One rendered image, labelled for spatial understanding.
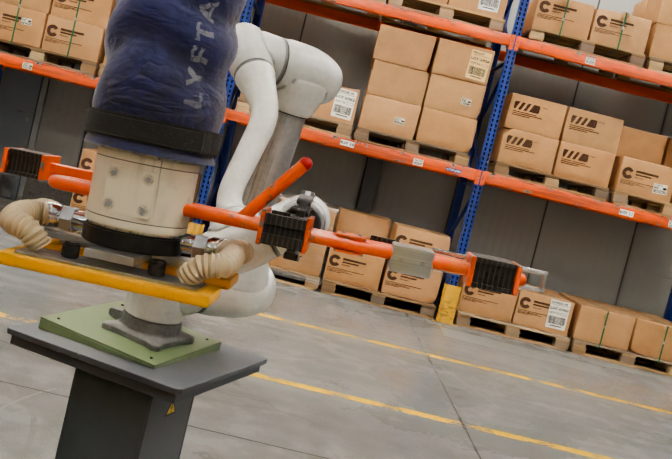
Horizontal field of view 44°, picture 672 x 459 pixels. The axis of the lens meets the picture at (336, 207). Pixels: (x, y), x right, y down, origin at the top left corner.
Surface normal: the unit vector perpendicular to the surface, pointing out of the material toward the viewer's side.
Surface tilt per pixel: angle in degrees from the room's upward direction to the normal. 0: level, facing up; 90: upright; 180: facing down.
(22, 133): 90
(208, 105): 82
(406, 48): 90
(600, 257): 90
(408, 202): 90
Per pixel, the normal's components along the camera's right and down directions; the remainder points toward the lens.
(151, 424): 0.92, 0.24
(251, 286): 0.59, 0.29
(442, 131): 0.01, 0.07
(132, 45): -0.30, -0.29
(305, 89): 0.44, 0.42
